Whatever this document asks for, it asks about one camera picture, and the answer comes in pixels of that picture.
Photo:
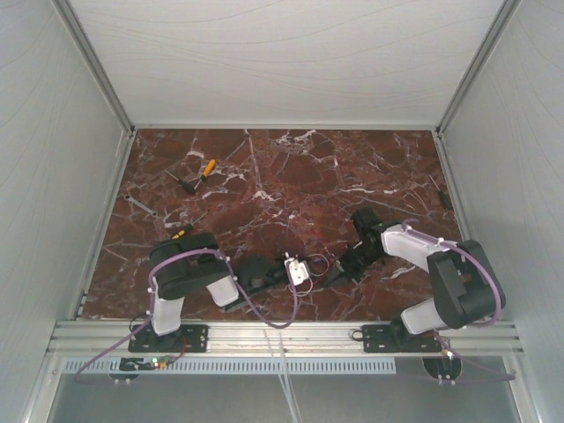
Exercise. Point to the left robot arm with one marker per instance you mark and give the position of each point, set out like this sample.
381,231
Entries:
185,264

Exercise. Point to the orange handled screwdriver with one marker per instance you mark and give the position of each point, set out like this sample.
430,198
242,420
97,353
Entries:
189,187

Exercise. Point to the yellow black screwdriver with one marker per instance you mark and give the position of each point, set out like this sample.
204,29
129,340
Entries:
187,229

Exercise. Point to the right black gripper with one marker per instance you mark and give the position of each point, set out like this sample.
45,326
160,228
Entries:
344,270

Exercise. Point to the small circuit board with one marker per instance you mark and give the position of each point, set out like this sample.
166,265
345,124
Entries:
146,364

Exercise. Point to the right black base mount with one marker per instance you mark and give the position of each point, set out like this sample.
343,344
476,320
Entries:
393,337

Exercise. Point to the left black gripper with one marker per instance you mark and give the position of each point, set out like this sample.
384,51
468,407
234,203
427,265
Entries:
307,260

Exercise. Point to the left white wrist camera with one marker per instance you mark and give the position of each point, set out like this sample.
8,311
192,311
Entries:
297,271

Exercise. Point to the white zip ties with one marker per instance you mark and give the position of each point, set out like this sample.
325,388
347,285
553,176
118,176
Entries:
286,384

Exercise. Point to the silver wrench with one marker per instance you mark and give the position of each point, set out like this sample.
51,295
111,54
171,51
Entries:
138,204

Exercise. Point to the aluminium front rail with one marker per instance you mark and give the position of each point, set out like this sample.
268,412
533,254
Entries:
255,339

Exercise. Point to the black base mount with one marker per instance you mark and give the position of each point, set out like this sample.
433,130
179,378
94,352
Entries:
190,338
393,337

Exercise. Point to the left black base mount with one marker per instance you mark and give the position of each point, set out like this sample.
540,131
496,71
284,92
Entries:
190,338

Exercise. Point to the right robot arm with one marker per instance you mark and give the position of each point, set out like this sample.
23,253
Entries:
465,289

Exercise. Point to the blue slotted cable duct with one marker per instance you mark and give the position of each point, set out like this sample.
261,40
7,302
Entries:
245,366

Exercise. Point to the black tool at right edge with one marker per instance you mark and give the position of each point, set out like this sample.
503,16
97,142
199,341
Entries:
444,197

